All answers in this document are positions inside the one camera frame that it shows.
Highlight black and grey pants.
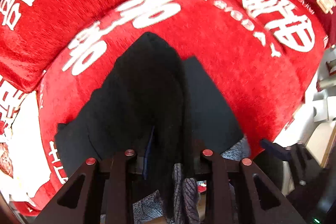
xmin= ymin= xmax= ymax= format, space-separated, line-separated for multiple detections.
xmin=55 ymin=32 xmax=250 ymax=223

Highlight white furniture beside bed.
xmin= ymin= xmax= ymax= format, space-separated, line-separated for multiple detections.
xmin=273 ymin=48 xmax=336 ymax=196

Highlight red blanket with white characters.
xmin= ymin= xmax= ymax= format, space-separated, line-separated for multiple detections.
xmin=15 ymin=0 xmax=327 ymax=216

